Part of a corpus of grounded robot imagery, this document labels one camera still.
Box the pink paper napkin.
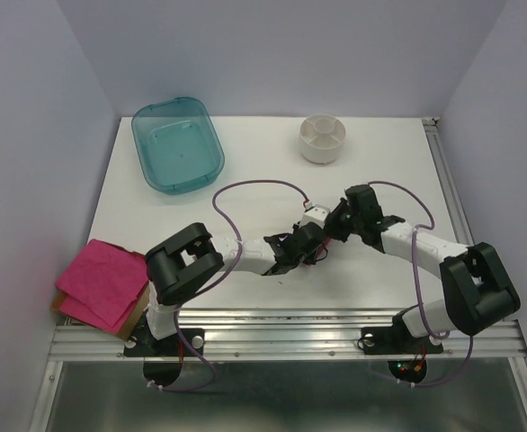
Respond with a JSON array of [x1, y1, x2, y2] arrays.
[[303, 238, 330, 266]]

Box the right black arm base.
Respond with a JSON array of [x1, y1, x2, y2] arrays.
[[356, 306, 443, 356]]

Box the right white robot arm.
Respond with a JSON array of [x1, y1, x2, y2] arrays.
[[324, 183, 521, 351]]

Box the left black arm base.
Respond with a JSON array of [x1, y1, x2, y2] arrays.
[[123, 326, 193, 357]]

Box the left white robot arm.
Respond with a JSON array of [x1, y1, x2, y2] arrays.
[[144, 222, 326, 355]]

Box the pink napkin stack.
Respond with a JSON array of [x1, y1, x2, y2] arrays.
[[51, 239, 147, 335]]

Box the white utensil holder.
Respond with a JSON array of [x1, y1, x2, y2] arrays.
[[299, 114, 346, 165]]

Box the teal plastic bin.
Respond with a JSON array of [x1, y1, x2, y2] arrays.
[[131, 97, 225, 195]]

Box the brown cardboard tray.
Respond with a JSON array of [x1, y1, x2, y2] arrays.
[[50, 285, 148, 340]]

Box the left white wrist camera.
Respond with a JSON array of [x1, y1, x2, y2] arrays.
[[299, 205, 330, 229]]

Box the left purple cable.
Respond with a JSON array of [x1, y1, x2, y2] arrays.
[[148, 179, 312, 393]]

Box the aluminium frame rail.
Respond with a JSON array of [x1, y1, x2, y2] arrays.
[[31, 116, 527, 431]]

